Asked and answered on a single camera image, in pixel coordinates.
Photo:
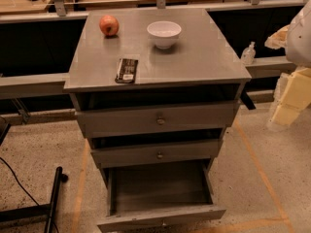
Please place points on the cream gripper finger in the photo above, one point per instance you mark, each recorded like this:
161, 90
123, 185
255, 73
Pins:
295, 98

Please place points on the black rxbar chocolate wrapper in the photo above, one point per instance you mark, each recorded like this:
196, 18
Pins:
126, 72

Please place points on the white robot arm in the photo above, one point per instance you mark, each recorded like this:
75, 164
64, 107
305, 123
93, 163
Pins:
298, 45

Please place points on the grey top drawer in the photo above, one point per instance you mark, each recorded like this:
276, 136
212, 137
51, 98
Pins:
156, 119

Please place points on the grey wooden drawer cabinet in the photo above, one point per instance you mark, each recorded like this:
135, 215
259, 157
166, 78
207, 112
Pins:
200, 68

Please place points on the grey open bottom drawer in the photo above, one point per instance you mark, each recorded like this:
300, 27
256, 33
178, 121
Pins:
156, 195

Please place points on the grey middle drawer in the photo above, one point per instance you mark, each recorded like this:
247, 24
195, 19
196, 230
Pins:
156, 153

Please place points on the clear sanitizer pump bottle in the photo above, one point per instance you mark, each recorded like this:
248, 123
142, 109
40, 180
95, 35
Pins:
248, 54

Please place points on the white ceramic bowl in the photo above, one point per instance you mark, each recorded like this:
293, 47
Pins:
164, 34

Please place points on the red apple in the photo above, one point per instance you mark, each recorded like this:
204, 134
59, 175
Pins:
109, 26

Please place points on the black metal stand leg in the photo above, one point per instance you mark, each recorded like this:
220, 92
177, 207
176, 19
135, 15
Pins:
48, 211

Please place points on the grey metal rail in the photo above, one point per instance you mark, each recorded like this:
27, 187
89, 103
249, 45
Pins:
52, 84

